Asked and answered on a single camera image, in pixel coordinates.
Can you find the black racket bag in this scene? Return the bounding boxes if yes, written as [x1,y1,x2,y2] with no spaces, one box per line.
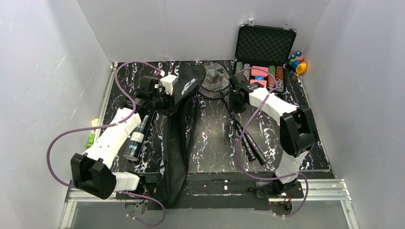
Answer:
[155,65,206,208]

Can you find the black shuttlecock tube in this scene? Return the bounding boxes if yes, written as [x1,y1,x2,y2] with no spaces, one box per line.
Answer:
[123,111,156,161]

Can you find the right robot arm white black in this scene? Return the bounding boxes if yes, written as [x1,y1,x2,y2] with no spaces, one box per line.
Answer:
[229,73,319,194]

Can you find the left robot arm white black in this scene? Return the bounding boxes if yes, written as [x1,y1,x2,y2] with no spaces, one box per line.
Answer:
[71,74,178,199]

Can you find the pink card deck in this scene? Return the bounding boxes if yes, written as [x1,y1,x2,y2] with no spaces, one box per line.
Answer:
[251,66,268,77]

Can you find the black poker chip case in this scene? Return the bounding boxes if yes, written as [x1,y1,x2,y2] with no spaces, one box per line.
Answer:
[235,24,297,94]

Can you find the colourful toy blocks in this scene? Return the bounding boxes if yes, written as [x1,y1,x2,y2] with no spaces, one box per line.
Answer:
[287,52,307,74]

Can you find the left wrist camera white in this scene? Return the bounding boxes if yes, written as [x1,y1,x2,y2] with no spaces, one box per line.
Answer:
[160,74,178,95]

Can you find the beige block on rail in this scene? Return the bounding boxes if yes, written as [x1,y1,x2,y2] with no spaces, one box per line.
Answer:
[91,118,99,128]

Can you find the green clip on rail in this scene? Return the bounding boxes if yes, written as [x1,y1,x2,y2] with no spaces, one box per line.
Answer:
[86,133,95,148]

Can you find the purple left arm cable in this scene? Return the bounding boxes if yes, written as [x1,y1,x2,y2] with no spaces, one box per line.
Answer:
[46,61,167,227]

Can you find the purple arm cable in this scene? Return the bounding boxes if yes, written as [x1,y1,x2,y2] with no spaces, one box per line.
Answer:
[46,61,167,227]
[234,67,309,218]

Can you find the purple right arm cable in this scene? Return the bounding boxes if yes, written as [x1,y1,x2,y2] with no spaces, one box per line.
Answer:
[234,67,309,218]

